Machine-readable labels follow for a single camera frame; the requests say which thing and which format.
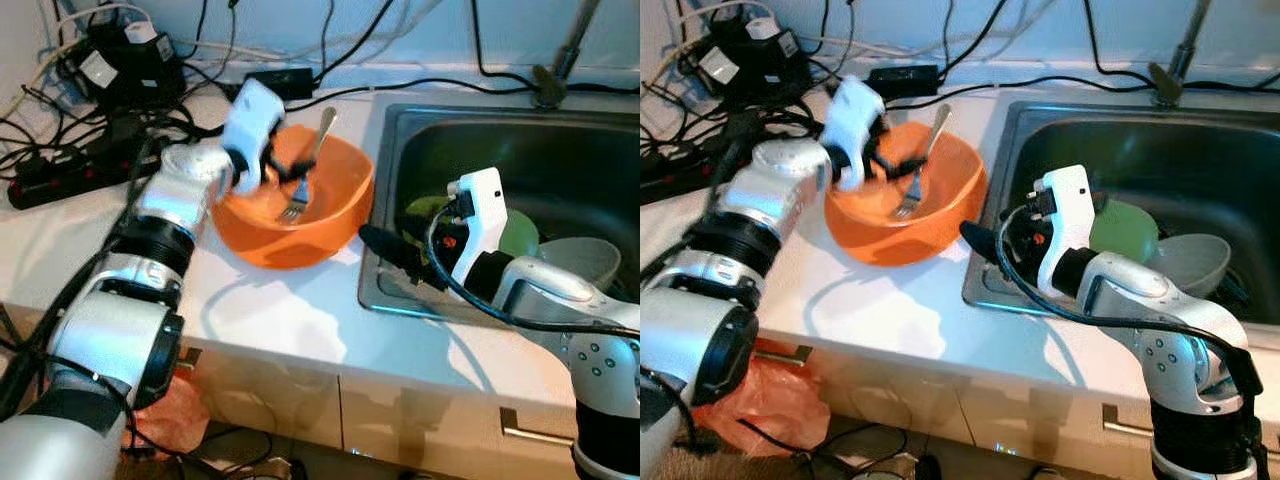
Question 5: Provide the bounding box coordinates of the silver metal fork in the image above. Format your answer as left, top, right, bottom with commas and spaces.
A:
277, 105, 339, 223
890, 102, 953, 221

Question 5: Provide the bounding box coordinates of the orange plastic bowl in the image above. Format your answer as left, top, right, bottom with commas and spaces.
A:
825, 120, 986, 268
212, 123, 376, 271

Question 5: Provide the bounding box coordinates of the green plastic bowl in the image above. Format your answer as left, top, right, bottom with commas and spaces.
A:
1088, 198, 1161, 266
408, 193, 541, 261

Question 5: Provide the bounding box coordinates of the black power adapter brick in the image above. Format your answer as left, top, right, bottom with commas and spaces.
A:
866, 63, 941, 98
243, 67, 316, 101

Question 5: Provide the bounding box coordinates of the black charger dock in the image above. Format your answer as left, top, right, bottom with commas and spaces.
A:
60, 20, 186, 106
690, 15, 811, 101

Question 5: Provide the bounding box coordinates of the grey plastic bowl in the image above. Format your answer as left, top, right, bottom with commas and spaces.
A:
520, 237, 623, 291
1140, 233, 1233, 299

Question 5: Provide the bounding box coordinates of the stainless steel sink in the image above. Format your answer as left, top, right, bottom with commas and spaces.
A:
962, 98, 1280, 351
358, 100, 641, 326

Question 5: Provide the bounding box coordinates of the white base cabinet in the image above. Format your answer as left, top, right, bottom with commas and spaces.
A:
800, 340, 1280, 476
190, 345, 581, 471

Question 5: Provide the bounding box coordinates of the dark metal faucet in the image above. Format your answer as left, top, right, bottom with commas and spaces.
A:
530, 0, 601, 109
1148, 0, 1213, 109

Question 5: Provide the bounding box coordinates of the black power strip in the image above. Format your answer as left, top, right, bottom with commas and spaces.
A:
640, 140, 741, 201
8, 135, 166, 211

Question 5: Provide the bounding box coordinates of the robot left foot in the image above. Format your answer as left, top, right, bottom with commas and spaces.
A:
225, 455, 306, 480
860, 450, 941, 480

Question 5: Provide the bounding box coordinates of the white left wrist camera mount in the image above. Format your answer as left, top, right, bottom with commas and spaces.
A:
222, 80, 286, 196
820, 75, 886, 191

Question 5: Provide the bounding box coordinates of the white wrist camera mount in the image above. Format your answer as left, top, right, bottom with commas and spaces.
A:
222, 80, 286, 196
447, 167, 508, 291
820, 75, 886, 191
1030, 165, 1093, 299

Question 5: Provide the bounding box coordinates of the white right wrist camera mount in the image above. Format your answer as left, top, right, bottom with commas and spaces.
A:
1030, 165, 1093, 299
447, 167, 508, 291

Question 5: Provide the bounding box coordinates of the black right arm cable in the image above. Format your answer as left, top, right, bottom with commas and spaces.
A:
425, 200, 641, 336
993, 200, 1271, 480

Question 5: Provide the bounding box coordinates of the black counter power cable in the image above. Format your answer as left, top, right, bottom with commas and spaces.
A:
310, 72, 641, 101
935, 70, 1280, 99

